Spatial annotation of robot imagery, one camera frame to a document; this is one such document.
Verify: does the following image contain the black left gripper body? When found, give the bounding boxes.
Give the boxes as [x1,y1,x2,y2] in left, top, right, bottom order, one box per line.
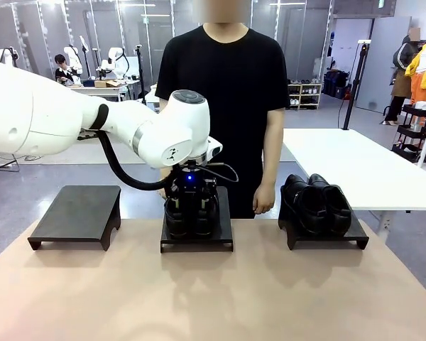
[168,163,218,200]

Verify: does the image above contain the person's left forearm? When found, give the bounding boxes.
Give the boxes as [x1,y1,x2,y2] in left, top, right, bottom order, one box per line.
[261,138,285,186]

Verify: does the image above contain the black stand with arched sides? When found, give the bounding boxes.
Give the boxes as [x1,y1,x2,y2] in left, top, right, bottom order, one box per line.
[27,185,122,251]

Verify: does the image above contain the person in black t-shirt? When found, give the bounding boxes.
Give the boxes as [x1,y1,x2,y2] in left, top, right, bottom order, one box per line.
[155,21,291,220]

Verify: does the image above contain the black shoe stand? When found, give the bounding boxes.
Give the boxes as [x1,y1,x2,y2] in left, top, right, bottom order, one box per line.
[278,184,370,251]

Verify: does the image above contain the seated person in black-white top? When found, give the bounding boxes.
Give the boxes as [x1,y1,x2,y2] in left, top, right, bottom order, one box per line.
[54,53,82,86]

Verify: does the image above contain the person's left hand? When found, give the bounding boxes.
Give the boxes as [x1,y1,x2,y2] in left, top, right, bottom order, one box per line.
[252,180,277,215]

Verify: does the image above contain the white desk with cardboard box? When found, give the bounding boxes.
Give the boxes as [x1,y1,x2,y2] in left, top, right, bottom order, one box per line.
[69,80,142,104]

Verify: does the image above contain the wooden shoe rack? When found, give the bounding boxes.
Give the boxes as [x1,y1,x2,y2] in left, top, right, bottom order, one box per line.
[287,82,322,111]

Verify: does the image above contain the large white table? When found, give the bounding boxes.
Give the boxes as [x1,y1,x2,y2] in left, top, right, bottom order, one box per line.
[282,127,426,236]

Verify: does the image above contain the black storage bins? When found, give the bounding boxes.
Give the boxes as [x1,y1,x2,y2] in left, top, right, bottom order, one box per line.
[322,70,351,99]

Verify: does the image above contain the black utility cart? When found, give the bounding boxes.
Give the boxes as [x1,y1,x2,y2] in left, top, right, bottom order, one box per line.
[392,102,426,161]

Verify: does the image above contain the mannequin with dark jacket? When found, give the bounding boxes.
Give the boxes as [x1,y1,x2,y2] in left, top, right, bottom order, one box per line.
[381,26,422,126]

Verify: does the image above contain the mannequin with yellow jacket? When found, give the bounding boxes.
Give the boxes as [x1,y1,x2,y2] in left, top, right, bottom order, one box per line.
[404,27,426,102]

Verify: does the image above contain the black stand with handle slot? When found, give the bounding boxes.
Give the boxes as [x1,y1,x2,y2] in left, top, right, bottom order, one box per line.
[159,186,234,254]

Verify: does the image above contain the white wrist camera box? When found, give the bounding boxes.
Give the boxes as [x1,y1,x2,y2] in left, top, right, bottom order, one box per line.
[205,139,224,157]

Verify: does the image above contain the thin black camera cable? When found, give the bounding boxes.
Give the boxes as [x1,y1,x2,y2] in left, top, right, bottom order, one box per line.
[205,162,239,183]

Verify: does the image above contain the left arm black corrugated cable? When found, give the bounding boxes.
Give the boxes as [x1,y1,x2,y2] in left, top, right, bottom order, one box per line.
[98,131,175,192]

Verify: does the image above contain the black tripod pole with camera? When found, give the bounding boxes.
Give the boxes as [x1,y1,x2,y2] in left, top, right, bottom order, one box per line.
[342,40,372,131]

